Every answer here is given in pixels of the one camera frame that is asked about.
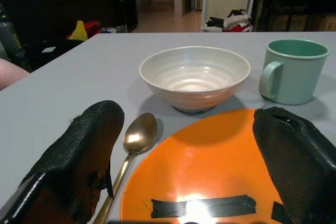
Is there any light green mug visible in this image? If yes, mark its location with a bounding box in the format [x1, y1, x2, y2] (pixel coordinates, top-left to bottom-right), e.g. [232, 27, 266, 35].
[259, 39, 331, 106]

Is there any small cardboard box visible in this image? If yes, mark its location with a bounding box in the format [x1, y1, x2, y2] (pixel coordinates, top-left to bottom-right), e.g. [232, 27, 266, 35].
[267, 14, 289, 32]

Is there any red garment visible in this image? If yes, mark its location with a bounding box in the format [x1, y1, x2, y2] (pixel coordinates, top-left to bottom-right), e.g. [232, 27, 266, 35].
[223, 23, 254, 33]

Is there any yellow plastic bag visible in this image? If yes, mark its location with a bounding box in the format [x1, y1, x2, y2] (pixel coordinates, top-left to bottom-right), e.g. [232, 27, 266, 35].
[67, 20, 89, 41]

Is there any black garment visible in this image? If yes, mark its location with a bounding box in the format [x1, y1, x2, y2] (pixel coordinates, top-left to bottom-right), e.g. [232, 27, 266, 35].
[206, 16, 226, 28]

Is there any black tape strip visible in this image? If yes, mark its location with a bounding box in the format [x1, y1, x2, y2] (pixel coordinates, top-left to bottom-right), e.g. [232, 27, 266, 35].
[271, 201, 289, 223]
[151, 194, 257, 219]

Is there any white garment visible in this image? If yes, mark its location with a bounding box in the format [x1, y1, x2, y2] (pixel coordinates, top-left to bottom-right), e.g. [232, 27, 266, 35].
[223, 10, 253, 29]

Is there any grey drink bottle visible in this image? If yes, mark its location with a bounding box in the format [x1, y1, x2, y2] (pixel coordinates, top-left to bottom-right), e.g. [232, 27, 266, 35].
[0, 3, 29, 70]

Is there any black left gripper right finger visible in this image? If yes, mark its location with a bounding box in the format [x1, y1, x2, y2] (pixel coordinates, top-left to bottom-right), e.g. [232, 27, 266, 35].
[253, 106, 336, 224]

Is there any gold metal spoon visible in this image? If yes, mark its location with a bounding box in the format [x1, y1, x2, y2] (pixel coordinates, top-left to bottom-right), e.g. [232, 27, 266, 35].
[93, 112, 158, 224]

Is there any large cardboard box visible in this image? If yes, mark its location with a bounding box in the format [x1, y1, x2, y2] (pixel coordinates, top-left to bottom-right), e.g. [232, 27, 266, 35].
[290, 14, 325, 32]

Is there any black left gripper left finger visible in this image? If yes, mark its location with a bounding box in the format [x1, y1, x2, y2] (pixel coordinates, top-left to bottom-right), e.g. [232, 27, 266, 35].
[0, 100, 125, 224]

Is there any black bag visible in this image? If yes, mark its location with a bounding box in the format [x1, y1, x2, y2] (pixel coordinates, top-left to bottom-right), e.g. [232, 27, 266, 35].
[25, 39, 85, 71]

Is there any red bag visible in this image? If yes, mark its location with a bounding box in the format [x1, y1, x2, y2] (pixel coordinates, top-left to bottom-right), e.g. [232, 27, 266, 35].
[83, 20, 102, 37]

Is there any white ribbed ceramic bowl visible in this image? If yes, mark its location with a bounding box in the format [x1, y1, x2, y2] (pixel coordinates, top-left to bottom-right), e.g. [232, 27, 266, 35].
[139, 46, 251, 114]

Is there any black cabinet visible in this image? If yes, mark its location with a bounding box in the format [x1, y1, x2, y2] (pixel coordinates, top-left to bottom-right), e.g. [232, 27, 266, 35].
[0, 0, 139, 44]

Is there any orange flat plate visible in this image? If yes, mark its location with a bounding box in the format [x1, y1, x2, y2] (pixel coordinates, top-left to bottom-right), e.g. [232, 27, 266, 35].
[119, 108, 292, 224]

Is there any person's bare knee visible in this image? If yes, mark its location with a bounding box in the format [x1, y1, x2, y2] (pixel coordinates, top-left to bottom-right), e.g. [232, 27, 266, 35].
[0, 58, 31, 91]

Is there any white metal rack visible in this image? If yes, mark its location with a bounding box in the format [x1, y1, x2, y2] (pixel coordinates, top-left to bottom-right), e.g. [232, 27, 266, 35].
[201, 0, 255, 33]

